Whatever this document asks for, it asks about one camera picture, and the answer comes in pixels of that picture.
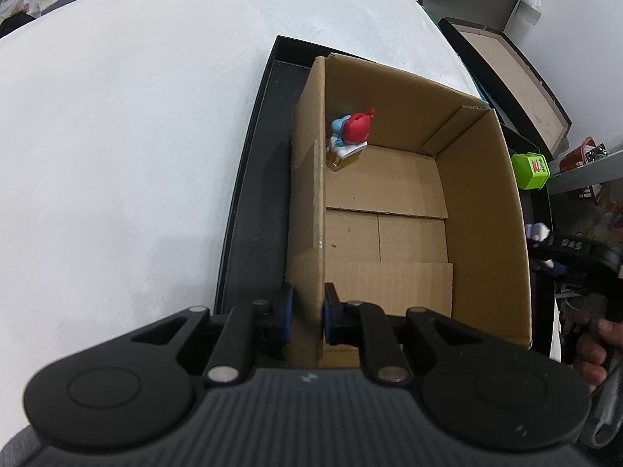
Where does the black tray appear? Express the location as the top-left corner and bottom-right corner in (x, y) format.
(214, 35), (556, 365)

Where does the person's right hand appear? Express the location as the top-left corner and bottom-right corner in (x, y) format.
(573, 318), (623, 395)

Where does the grey shelf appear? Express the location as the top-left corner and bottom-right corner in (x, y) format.
(549, 143), (623, 196)

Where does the brown cardboard box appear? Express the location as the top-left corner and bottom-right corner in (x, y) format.
(285, 53), (533, 368)

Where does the black box with brown inside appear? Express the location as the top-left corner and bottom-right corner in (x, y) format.
(438, 16), (572, 156)

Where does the red and blue toy figure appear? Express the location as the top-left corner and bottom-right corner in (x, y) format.
(327, 107), (378, 172)

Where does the grey cloth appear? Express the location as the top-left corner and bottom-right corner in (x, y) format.
(0, 423), (44, 467)

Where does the red basket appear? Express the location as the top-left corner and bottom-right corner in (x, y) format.
(560, 137), (598, 174)

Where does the green tin box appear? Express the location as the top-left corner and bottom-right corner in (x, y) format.
(511, 152), (551, 191)

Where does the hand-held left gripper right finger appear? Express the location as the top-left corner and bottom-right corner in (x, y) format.
(324, 282), (493, 385)

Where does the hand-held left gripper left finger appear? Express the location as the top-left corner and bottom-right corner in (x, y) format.
(119, 282), (295, 385)

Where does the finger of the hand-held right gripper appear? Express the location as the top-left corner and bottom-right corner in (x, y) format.
(530, 243), (569, 279)

